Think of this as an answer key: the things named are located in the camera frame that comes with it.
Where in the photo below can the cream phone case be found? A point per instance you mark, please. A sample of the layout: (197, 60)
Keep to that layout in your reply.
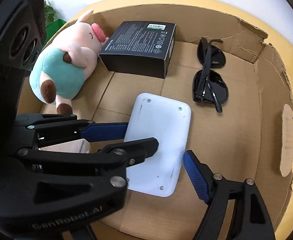
(76, 146)

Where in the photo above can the black sunglasses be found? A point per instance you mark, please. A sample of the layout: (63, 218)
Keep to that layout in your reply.
(208, 85)

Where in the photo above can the black product box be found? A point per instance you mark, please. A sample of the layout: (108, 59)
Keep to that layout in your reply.
(140, 48)

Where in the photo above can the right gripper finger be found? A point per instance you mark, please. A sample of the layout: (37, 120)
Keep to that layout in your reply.
(250, 218)

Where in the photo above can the green covered bench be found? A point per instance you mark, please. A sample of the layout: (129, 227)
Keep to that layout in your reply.
(52, 28)

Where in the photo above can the pig plush teal body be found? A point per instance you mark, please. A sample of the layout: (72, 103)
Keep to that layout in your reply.
(63, 66)

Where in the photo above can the potted green plant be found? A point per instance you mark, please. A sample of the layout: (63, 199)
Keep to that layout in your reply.
(49, 14)

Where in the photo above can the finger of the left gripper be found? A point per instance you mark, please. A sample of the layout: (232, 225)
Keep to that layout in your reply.
(109, 158)
(34, 131)

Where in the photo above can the white phone stand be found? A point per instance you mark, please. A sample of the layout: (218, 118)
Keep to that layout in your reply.
(168, 121)

